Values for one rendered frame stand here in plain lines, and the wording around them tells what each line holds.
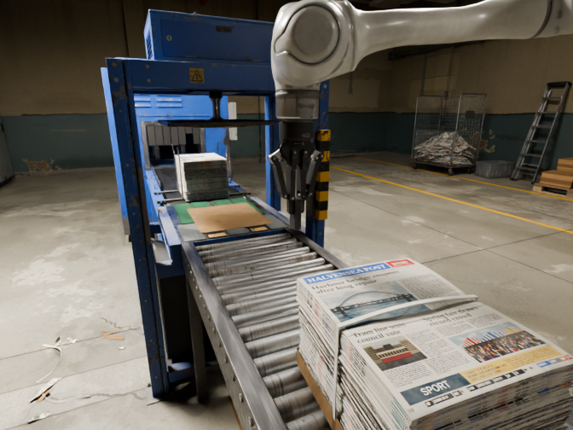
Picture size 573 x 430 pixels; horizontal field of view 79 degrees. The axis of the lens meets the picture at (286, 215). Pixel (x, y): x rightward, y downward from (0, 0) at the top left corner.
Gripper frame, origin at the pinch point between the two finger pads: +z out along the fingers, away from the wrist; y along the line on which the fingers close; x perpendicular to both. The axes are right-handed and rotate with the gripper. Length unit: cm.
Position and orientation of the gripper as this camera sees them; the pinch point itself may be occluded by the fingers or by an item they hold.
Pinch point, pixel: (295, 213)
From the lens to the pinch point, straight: 78.3
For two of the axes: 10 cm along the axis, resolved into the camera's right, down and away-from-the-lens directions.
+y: 9.1, -1.1, 3.9
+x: -4.1, -2.7, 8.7
